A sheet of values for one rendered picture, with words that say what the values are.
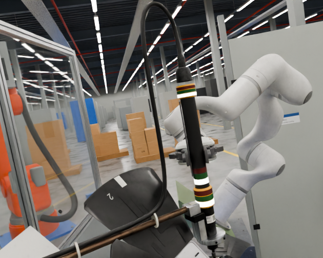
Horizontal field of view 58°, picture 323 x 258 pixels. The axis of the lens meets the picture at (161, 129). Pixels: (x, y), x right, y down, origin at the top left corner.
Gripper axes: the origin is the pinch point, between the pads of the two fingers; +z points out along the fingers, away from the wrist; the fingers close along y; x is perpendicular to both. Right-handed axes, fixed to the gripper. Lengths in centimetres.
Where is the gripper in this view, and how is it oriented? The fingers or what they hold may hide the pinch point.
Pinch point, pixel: (196, 156)
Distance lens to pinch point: 67.8
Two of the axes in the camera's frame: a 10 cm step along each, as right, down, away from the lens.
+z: -0.9, 1.1, -9.9
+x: -1.7, -9.8, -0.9
